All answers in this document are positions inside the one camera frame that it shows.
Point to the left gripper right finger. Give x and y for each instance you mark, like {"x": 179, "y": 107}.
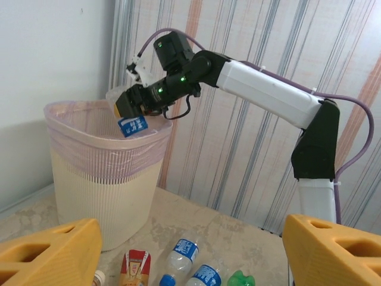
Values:
{"x": 327, "y": 259}

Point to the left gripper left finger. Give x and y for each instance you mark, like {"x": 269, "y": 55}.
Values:
{"x": 44, "y": 262}

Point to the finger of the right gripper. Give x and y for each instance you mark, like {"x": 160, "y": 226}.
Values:
{"x": 128, "y": 102}

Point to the blue label bottle white cap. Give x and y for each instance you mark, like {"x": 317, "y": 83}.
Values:
{"x": 132, "y": 126}

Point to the brown white label bottle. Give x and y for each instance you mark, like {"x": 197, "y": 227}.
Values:
{"x": 98, "y": 277}

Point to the green plastic soda bottle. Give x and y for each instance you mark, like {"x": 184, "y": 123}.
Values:
{"x": 241, "y": 278}

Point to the red orange drink carton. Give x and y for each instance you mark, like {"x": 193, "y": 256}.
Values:
{"x": 135, "y": 268}

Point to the blue label water bottle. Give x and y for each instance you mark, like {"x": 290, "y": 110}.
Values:
{"x": 186, "y": 248}
{"x": 206, "y": 275}

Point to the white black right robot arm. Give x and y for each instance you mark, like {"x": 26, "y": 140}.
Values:
{"x": 268, "y": 89}

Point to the cream slatted waste bin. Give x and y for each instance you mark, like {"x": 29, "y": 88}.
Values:
{"x": 104, "y": 208}

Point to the pink laundry basket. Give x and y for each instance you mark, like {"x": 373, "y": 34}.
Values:
{"x": 89, "y": 155}

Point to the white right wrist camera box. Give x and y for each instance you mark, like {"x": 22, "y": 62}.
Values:
{"x": 144, "y": 74}

